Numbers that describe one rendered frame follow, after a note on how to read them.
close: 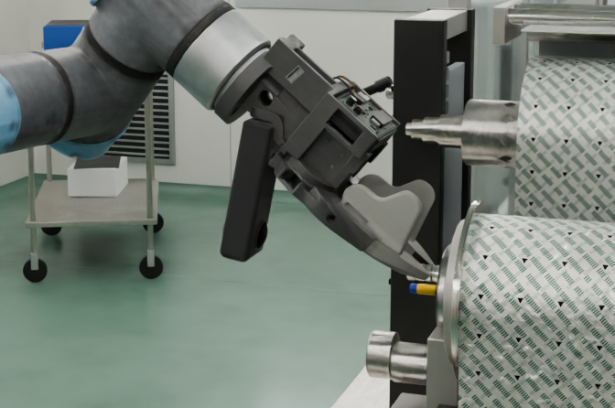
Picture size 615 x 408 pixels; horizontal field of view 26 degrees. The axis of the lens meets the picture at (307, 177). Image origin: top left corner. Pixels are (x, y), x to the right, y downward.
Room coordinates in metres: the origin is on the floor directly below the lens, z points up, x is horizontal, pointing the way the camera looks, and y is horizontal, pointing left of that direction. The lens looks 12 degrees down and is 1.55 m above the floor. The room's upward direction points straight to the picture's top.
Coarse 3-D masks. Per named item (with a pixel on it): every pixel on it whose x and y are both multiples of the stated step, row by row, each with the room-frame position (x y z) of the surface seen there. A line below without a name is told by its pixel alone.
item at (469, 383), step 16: (464, 384) 0.95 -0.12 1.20; (480, 384) 0.95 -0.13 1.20; (496, 384) 0.94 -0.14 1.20; (512, 384) 0.94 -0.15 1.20; (528, 384) 0.94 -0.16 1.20; (544, 384) 0.93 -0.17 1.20; (560, 384) 0.93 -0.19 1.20; (464, 400) 0.95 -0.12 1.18; (480, 400) 0.95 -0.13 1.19; (496, 400) 0.94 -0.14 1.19; (512, 400) 0.94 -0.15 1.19; (528, 400) 0.94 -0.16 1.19; (544, 400) 0.93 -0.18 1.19; (560, 400) 0.93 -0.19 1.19; (576, 400) 0.93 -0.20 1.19; (592, 400) 0.92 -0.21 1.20; (608, 400) 0.92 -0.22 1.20
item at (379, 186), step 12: (360, 180) 1.05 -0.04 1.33; (372, 180) 1.05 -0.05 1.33; (384, 180) 1.04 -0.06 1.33; (420, 180) 1.04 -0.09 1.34; (384, 192) 1.04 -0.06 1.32; (396, 192) 1.04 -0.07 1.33; (420, 192) 1.04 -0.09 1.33; (432, 192) 1.03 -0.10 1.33; (432, 204) 1.03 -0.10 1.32; (420, 216) 1.03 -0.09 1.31; (420, 228) 1.04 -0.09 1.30; (408, 240) 1.03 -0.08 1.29; (408, 252) 1.03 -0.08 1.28; (420, 252) 1.03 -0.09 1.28
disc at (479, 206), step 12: (480, 204) 1.02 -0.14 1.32; (468, 216) 0.99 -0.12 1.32; (468, 228) 0.98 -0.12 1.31; (468, 240) 0.97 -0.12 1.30; (456, 264) 0.96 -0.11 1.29; (456, 276) 0.95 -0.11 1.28; (456, 288) 0.95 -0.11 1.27; (456, 300) 0.94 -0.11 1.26; (456, 312) 0.94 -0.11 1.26; (456, 324) 0.94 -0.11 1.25; (456, 336) 0.94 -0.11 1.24; (456, 348) 0.95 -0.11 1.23; (456, 360) 0.95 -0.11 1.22; (456, 372) 0.96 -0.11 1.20
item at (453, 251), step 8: (456, 232) 1.00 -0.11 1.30; (456, 240) 0.99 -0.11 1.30; (456, 248) 0.98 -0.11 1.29; (448, 256) 0.98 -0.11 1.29; (456, 256) 0.98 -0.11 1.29; (448, 264) 0.97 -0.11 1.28; (448, 272) 0.97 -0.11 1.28; (448, 280) 0.97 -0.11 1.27; (448, 288) 0.96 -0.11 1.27; (448, 296) 0.96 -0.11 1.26; (448, 304) 0.96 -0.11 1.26; (448, 312) 0.96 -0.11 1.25; (448, 320) 0.96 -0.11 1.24; (448, 328) 0.96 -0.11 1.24; (448, 336) 0.96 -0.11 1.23; (448, 344) 0.97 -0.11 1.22; (448, 352) 0.97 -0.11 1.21
